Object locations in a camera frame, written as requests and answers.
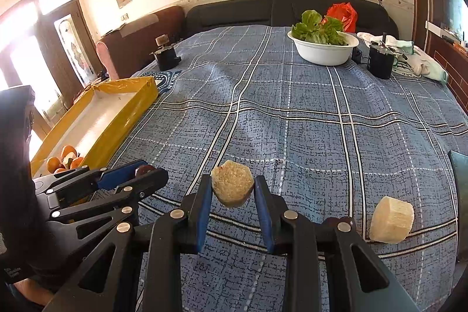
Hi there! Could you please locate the white green cloth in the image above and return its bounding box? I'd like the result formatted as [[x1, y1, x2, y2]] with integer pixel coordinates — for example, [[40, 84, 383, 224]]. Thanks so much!
[[356, 31, 450, 86]]

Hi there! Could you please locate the black cylindrical motor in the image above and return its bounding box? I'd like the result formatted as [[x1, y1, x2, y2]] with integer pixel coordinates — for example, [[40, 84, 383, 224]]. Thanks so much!
[[367, 30, 399, 80]]

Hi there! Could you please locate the brown bedside cabinet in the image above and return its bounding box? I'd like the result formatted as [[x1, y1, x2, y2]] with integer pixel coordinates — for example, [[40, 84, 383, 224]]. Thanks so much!
[[96, 5, 185, 80]]

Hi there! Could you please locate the glass door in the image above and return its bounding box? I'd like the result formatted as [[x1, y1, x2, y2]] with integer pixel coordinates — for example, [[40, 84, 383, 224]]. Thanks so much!
[[0, 0, 106, 152]]

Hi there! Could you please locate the black smartphone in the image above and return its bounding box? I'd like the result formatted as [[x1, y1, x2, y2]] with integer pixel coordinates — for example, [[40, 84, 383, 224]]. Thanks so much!
[[449, 150, 468, 196]]

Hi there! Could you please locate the large peeled sugarcane chunk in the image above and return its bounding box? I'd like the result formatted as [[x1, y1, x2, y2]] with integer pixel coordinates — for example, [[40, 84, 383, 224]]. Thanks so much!
[[369, 196, 415, 244]]

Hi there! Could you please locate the brown tiled window ledge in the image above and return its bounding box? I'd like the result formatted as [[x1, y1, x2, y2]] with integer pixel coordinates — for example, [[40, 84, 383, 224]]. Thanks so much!
[[426, 20, 468, 123]]

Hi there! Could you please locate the yellow cardboard tray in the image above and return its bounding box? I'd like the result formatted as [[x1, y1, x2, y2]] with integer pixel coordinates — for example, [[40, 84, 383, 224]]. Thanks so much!
[[30, 76, 159, 178]]

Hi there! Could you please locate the dark padded headboard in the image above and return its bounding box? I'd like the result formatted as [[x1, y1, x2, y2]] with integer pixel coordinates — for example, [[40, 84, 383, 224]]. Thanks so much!
[[185, 0, 399, 42]]

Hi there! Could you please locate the small black motor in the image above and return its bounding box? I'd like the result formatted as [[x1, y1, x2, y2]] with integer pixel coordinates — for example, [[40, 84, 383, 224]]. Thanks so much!
[[149, 36, 182, 70]]

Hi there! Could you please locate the person's left forearm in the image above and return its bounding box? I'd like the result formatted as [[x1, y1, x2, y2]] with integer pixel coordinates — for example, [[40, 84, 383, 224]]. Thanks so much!
[[11, 277, 55, 307]]

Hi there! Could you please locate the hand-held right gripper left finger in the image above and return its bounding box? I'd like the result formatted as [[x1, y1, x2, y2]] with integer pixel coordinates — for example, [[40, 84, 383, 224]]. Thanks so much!
[[42, 174, 213, 312]]

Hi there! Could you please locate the green lettuce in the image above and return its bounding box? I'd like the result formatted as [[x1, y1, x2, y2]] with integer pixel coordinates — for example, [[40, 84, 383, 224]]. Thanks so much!
[[291, 9, 350, 46]]

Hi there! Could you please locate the red plastic bag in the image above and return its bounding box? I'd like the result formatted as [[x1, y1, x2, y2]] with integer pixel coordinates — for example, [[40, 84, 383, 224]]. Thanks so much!
[[322, 2, 358, 34]]

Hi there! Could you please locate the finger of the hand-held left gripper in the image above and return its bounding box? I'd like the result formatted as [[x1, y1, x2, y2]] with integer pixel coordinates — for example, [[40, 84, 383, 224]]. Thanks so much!
[[49, 168, 169, 239], [33, 159, 150, 206]]

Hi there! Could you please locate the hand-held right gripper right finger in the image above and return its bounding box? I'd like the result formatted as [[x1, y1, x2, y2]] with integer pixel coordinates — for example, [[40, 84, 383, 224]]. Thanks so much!
[[254, 175, 421, 312]]

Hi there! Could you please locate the white bowl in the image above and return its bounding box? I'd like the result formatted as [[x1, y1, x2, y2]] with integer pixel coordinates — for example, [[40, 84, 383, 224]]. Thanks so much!
[[287, 29, 360, 66]]

